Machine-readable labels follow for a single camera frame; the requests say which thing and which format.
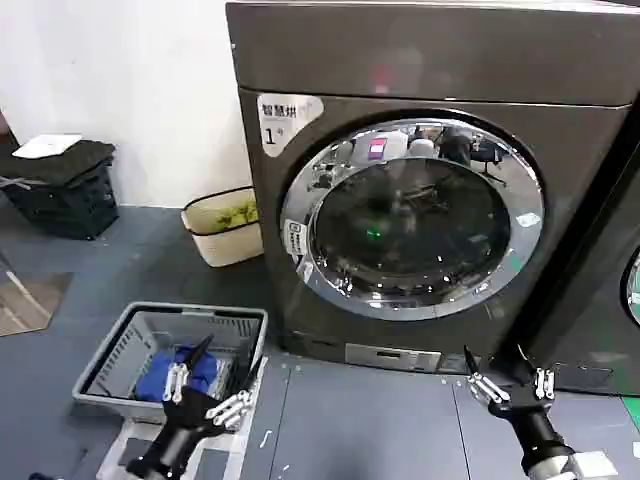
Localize white number one sticker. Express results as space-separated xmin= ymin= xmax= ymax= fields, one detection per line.
xmin=256 ymin=92 xmax=326 ymax=161

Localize dark grey dryer with green reflection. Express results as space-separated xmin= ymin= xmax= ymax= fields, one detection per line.
xmin=523 ymin=143 xmax=640 ymax=397

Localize black plastic crate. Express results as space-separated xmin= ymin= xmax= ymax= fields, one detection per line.
xmin=0 ymin=163 xmax=121 ymax=242

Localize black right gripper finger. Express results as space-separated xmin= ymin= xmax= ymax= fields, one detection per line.
xmin=516 ymin=344 xmax=556 ymax=402
xmin=463 ymin=344 xmax=512 ymax=406

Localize silver dryer base flap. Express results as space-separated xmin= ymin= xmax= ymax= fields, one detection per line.
xmin=344 ymin=343 xmax=444 ymax=373

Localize round chrome glass dryer door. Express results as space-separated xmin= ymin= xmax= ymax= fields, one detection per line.
xmin=279 ymin=113 xmax=546 ymax=323

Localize brown floor mat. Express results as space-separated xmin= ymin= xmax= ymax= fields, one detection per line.
xmin=0 ymin=271 xmax=76 ymax=338

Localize white flat sheet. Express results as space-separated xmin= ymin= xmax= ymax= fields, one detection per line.
xmin=11 ymin=133 xmax=83 ymax=160

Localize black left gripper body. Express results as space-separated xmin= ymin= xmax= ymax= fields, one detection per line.
xmin=148 ymin=384 xmax=227 ymax=474

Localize dark grey front-load dryer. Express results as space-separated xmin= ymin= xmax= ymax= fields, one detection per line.
xmin=225 ymin=0 xmax=634 ymax=374

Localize beige bin with plant print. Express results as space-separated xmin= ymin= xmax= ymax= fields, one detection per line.
xmin=180 ymin=185 xmax=266 ymax=269

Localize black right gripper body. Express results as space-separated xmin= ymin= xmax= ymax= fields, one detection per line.
xmin=486 ymin=384 xmax=577 ymax=467

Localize small white door label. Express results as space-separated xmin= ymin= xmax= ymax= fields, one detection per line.
xmin=283 ymin=219 xmax=314 ymax=279

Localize white flat floor panel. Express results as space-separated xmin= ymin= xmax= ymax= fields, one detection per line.
xmin=96 ymin=413 xmax=252 ymax=480

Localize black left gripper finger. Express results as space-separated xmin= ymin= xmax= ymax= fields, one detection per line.
xmin=205 ymin=355 xmax=267 ymax=427
xmin=161 ymin=334 xmax=215 ymax=403

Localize blue garment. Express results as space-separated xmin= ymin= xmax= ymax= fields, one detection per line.
xmin=135 ymin=343 xmax=234 ymax=402

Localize grey plastic laundry basket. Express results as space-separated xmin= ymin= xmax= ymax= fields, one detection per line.
xmin=71 ymin=301 xmax=269 ymax=421

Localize black folded mat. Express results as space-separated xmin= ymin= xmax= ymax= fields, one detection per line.
xmin=0 ymin=139 xmax=118 ymax=190

